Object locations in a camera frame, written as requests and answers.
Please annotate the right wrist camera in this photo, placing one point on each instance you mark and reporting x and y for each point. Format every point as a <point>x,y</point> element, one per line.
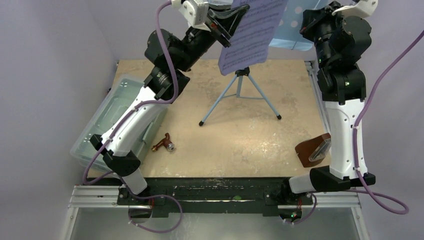
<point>361,8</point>

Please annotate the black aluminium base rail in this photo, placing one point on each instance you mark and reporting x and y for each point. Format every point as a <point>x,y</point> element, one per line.
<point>164,196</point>

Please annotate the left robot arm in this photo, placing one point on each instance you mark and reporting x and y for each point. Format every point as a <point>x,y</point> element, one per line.
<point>171,57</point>

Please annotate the clear plastic storage bin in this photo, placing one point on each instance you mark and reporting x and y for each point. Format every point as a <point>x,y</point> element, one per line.
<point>117,101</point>

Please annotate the white sheet music page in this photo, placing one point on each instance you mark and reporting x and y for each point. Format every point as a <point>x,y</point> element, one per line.
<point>225,4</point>

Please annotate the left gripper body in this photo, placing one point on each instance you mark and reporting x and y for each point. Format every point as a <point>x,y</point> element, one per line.
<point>199,37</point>

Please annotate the brown metronome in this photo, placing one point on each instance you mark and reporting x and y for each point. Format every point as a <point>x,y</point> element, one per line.
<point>313,151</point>

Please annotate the brown capo clamp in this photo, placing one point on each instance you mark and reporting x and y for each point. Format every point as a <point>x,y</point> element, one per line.
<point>165,142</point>

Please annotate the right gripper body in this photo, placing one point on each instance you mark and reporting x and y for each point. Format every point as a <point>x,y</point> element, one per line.
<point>311,19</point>

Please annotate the purple paper sheet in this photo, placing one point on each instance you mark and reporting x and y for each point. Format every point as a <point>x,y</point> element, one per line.
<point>250,42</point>

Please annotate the light blue music stand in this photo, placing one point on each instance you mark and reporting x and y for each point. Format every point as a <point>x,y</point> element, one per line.
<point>286,36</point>

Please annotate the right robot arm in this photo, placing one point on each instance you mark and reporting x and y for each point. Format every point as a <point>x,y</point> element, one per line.
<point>343,89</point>

